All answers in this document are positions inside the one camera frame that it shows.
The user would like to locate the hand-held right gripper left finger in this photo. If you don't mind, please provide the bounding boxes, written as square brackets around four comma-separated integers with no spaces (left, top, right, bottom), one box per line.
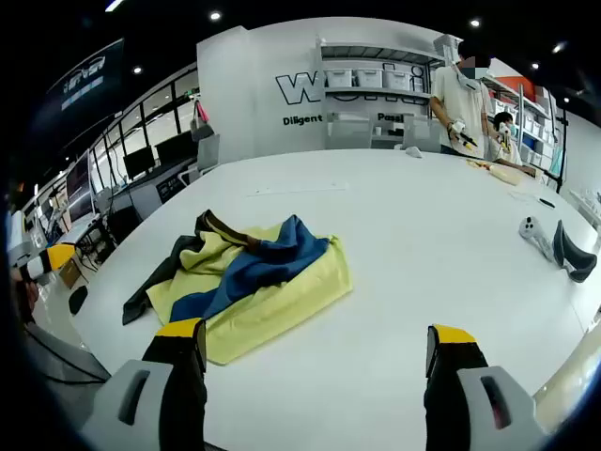
[79,318,208,451]

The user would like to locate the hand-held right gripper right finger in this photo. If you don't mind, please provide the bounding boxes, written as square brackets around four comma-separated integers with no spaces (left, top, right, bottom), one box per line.
[424,323,549,451]

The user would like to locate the yellow blue grey raglan garment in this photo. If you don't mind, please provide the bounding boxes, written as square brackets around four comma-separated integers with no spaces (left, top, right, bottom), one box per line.
[122,210,354,366]

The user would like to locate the black round floor object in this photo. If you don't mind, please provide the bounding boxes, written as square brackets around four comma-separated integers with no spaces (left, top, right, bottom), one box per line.
[69,285,89,315]

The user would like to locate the large display screen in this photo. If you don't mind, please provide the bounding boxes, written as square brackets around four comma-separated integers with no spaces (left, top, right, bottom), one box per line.
[65,149,98,212]

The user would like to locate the grey mesh chair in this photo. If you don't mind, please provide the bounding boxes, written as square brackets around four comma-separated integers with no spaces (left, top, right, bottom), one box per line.
[23,323,112,384]

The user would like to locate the grey desk cabinet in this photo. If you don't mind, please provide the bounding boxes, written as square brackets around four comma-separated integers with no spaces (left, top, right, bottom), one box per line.
[129,162,198,220]

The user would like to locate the black computer monitor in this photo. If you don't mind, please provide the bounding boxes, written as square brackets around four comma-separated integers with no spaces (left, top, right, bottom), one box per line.
[154,135,196,163]
[122,145,156,180]

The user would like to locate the white handheld controller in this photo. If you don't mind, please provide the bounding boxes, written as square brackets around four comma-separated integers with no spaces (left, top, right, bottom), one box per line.
[518,215,556,262]

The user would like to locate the dark grey curved object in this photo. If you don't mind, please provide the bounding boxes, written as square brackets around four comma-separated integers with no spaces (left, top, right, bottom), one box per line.
[552,219,598,284]

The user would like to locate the white office chair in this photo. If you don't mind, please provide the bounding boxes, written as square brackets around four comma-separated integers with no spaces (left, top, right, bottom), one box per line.
[180,133,222,185]

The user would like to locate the pink grey hanging bag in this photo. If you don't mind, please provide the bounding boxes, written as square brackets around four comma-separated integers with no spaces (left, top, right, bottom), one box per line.
[190,101,212,142]

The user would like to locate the translucent grey box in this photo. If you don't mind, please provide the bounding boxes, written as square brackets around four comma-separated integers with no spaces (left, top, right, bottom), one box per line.
[326,119,372,150]
[403,115,442,152]

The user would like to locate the storage rack with boxes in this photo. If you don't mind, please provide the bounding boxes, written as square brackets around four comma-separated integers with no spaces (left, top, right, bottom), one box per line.
[487,74,564,175]

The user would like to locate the grey metal shelf unit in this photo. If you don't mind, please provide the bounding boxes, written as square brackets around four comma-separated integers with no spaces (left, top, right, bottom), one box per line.
[314,35,447,151]

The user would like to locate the dark wall display screen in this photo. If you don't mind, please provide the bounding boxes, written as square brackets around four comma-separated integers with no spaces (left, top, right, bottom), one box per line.
[46,39,126,112]

